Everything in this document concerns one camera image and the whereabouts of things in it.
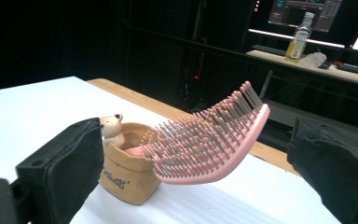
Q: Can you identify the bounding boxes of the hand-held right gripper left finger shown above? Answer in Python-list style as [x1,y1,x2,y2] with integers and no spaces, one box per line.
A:
[15,117,105,224]

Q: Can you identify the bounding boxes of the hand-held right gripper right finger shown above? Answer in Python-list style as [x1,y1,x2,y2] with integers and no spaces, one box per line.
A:
[286,117,358,224]

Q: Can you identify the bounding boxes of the tan holder with bear figure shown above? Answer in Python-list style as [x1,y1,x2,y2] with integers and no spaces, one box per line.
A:
[98,113,163,206]

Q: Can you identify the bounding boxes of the pink hairbrush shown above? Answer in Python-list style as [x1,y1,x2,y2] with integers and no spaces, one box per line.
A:
[123,80,271,187]

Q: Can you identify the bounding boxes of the black keyboard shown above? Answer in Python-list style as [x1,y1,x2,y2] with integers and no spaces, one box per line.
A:
[335,62,358,78]
[251,44,289,58]

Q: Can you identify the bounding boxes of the clear plastic bag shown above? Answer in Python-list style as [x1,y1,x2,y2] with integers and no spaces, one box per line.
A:
[297,51,328,68]

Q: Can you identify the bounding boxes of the clear bottle with yellow liquid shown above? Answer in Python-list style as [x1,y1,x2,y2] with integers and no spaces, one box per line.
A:
[284,11,316,61]

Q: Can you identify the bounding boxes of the desk with grey metal frame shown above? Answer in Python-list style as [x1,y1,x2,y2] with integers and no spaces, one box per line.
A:
[246,49,358,133]

